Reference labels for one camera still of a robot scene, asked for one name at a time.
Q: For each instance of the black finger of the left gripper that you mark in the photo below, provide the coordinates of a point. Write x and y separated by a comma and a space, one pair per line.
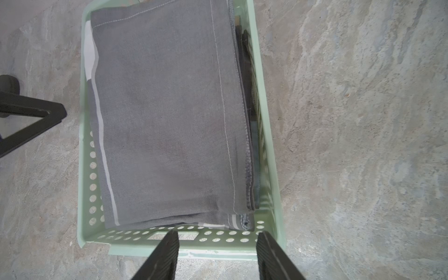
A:
12, 103

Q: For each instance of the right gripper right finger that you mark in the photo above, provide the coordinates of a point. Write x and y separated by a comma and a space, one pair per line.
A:
273, 262

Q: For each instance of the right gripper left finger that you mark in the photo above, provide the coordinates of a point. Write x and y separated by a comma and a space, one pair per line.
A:
162, 263

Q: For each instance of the mint green plastic basket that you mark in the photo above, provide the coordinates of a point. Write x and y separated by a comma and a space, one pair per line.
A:
196, 242

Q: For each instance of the plain grey pillowcase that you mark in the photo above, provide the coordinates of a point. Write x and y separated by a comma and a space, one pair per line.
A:
168, 115

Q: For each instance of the dark grey checked pillowcase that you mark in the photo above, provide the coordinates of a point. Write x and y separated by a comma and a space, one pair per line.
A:
245, 63

